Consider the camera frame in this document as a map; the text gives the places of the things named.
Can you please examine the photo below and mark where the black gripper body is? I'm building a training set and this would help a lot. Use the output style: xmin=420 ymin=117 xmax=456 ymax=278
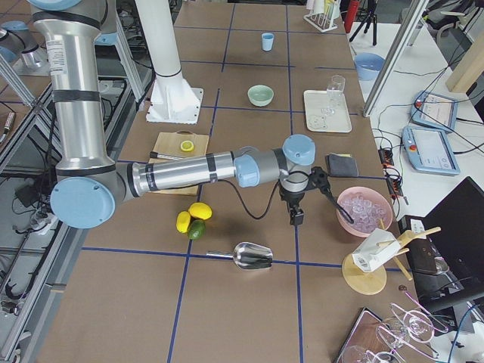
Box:
xmin=279 ymin=187 xmax=305 ymax=214

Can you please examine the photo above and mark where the near teach pendant tablet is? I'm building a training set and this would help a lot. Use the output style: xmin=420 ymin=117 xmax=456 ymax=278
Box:
xmin=402 ymin=126 xmax=461 ymax=175

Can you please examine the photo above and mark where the white wire cup rack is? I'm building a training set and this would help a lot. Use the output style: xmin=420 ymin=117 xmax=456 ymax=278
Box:
xmin=303 ymin=0 xmax=340 ymax=33

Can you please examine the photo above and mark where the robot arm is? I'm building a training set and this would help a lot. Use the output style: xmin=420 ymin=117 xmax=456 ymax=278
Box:
xmin=30 ymin=1 xmax=316 ymax=229

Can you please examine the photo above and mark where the blue bowl with fork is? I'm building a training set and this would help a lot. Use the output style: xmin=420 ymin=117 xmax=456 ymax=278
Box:
xmin=354 ymin=53 xmax=385 ymax=81

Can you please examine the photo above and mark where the clear wine glass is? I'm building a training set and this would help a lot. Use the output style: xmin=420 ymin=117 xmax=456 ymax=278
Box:
xmin=322 ymin=75 xmax=346 ymax=116

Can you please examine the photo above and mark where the teach pendant tablet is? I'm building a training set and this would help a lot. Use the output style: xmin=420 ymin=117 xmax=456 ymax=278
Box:
xmin=402 ymin=126 xmax=461 ymax=175
xmin=410 ymin=91 xmax=458 ymax=133

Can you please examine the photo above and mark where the wooden cutting board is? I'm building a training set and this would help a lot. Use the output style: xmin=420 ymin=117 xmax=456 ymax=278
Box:
xmin=145 ymin=131 xmax=210 ymax=197

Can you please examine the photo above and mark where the white paper carton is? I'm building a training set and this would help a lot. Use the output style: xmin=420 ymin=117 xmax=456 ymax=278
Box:
xmin=352 ymin=228 xmax=401 ymax=273

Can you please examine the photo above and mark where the green ceramic bowl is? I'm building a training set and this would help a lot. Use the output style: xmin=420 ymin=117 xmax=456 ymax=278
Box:
xmin=247 ymin=85 xmax=274 ymax=107

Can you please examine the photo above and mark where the light blue plastic cup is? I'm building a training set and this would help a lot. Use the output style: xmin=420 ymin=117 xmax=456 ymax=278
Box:
xmin=261 ymin=33 xmax=275 ymax=51

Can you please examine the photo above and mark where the lemon half slice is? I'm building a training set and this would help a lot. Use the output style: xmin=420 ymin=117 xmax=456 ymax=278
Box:
xmin=179 ymin=140 xmax=195 ymax=153

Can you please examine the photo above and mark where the green lime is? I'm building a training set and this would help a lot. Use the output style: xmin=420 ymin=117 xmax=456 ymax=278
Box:
xmin=187 ymin=219 xmax=206 ymax=240

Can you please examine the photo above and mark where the far teach pendant tablet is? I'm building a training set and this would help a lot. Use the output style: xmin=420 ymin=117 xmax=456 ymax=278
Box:
xmin=410 ymin=91 xmax=458 ymax=133

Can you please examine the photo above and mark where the grey folded cloth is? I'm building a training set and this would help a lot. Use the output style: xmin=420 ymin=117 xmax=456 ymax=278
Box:
xmin=326 ymin=154 xmax=359 ymax=178

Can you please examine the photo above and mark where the metal ice scoop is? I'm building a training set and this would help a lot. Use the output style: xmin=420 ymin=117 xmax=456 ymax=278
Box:
xmin=206 ymin=241 xmax=273 ymax=270

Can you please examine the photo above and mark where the pink bowl with ice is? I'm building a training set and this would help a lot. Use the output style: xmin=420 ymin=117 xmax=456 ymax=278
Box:
xmin=337 ymin=187 xmax=393 ymax=237

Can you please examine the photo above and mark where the cream bear serving tray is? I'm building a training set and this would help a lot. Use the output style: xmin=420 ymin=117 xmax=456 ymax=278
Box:
xmin=303 ymin=90 xmax=352 ymax=133

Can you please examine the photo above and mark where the wooden cup stand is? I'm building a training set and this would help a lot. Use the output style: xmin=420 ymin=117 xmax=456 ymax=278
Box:
xmin=342 ymin=227 xmax=441 ymax=296

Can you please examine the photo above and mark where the whole yellow lemon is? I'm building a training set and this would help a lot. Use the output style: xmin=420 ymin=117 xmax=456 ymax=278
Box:
xmin=188 ymin=202 xmax=213 ymax=220

